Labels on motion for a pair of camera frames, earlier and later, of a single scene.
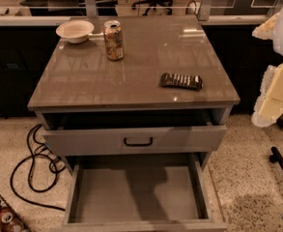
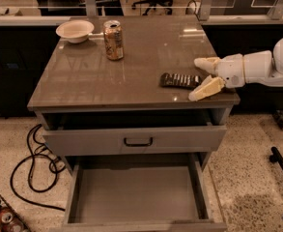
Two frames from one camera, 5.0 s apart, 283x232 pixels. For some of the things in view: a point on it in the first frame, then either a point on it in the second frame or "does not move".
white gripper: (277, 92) -> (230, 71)
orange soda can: (114, 40) does not move
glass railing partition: (55, 5) does not move
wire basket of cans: (2, 217) does not move
